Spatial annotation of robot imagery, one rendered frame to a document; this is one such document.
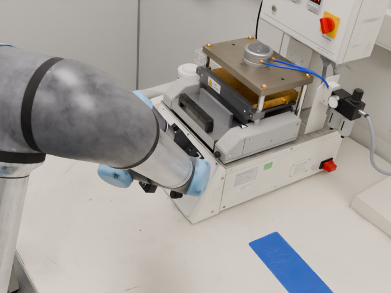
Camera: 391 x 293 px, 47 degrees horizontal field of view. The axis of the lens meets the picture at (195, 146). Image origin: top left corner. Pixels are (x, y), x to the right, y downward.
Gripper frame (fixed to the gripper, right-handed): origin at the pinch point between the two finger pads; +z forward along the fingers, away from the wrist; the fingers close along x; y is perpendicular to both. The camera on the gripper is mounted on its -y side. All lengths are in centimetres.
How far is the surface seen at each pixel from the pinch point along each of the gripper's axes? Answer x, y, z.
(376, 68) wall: 6, 70, 29
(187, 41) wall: 107, 45, 50
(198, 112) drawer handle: 9.5, 14.2, -8.7
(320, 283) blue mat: -35.5, 7.9, 18.3
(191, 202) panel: -1.1, -2.9, 4.9
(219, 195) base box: -4.9, 3.9, 5.9
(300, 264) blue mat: -28.7, 7.6, 18.0
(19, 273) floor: 61, -80, 48
